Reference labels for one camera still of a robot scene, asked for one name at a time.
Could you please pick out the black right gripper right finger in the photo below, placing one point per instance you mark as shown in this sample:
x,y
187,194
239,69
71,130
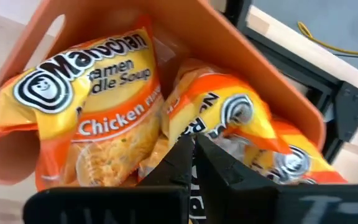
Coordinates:
x,y
291,205

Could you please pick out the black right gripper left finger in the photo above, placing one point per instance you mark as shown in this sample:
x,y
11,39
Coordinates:
x,y
120,205

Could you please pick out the orange Maruchan ramen pack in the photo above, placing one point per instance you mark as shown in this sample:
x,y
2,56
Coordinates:
x,y
297,149
110,102
216,93

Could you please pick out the orange plastic bin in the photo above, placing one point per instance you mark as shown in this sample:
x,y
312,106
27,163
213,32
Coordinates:
x,y
228,37

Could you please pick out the black aluminium table frame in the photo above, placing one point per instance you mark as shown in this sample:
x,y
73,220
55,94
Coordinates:
x,y
350,109

